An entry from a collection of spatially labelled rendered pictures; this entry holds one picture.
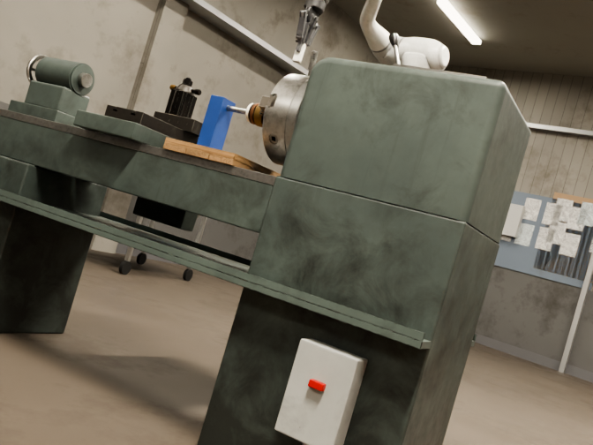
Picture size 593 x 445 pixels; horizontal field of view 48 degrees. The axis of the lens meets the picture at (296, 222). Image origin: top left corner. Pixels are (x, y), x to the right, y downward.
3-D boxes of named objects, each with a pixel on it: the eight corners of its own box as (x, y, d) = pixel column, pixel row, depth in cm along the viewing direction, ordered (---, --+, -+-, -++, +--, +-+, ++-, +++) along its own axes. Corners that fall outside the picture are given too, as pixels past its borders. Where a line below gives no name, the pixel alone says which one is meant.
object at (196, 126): (206, 139, 260) (210, 126, 260) (191, 131, 251) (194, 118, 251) (167, 130, 270) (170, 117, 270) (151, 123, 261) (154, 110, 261)
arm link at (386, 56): (374, 26, 282) (402, 28, 274) (391, 49, 296) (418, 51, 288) (364, 54, 280) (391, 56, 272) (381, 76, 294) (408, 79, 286)
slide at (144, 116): (209, 154, 270) (213, 143, 270) (139, 124, 233) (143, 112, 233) (176, 146, 279) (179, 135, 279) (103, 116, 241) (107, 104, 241)
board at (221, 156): (284, 187, 246) (287, 177, 246) (231, 165, 214) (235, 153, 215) (221, 170, 260) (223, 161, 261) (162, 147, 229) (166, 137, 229)
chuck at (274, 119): (320, 174, 239) (341, 87, 237) (275, 164, 212) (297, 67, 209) (299, 169, 244) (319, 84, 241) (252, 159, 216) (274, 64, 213)
